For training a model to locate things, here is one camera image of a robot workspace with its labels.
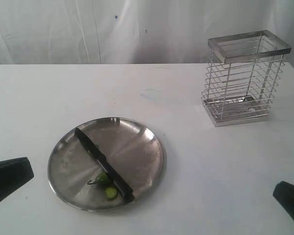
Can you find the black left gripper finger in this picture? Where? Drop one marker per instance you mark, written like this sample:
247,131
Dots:
14,173

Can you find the wire metal basket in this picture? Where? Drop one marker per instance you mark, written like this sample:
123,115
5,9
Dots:
242,75

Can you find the white backdrop curtain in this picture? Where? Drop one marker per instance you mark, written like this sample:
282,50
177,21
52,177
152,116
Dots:
131,31

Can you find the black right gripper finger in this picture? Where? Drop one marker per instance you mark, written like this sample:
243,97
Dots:
284,194

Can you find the round steel plate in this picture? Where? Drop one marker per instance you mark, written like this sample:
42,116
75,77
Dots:
131,148

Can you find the black kitchen knife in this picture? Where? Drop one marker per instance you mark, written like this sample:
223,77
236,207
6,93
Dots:
124,188

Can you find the round cut cucumber slice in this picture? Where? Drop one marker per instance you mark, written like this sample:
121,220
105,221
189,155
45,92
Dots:
111,193

